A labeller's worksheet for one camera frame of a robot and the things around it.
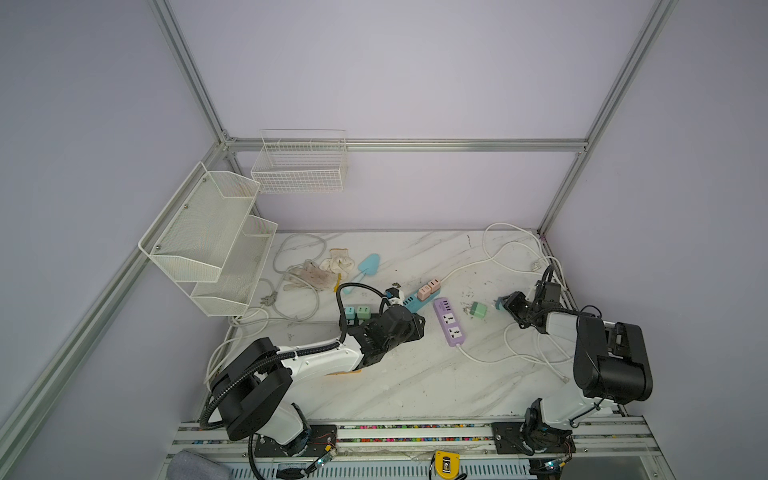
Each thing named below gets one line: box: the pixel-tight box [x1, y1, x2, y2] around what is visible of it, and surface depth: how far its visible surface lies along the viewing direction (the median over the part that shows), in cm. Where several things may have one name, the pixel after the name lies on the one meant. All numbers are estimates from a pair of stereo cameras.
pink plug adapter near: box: [418, 285, 431, 301], surface depth 97 cm
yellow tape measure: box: [435, 451, 461, 480], surface depth 70 cm
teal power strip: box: [402, 289, 441, 314], surface depth 99 cm
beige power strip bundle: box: [284, 248, 356, 291], surface depth 108 cm
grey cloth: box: [167, 450, 231, 480], surface depth 69 cm
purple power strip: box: [433, 297, 466, 347], surface depth 95 cm
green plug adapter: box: [470, 301, 488, 319], surface depth 98 cm
